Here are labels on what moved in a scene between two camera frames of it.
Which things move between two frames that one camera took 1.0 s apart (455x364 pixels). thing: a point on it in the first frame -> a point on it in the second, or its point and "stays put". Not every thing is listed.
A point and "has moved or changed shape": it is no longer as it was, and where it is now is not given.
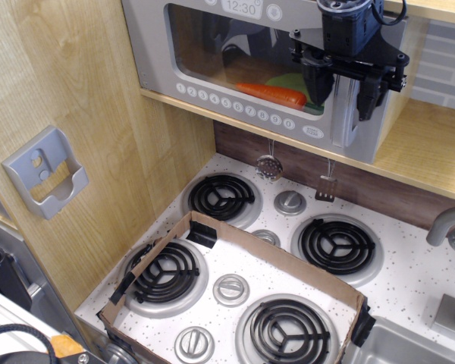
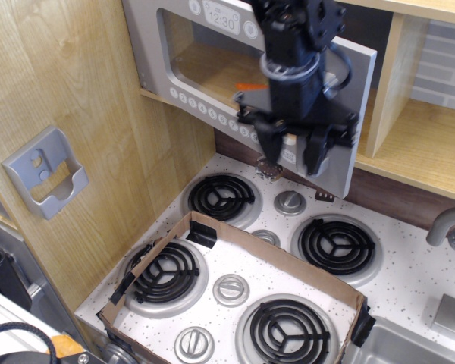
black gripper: [355, 43] -> [299, 101]
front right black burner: [287, 332] stays put
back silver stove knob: [290, 203] stays put
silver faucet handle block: [454, 314] stays put
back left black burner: [220, 197] stays put
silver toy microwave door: [233, 57] has moved or changed shape
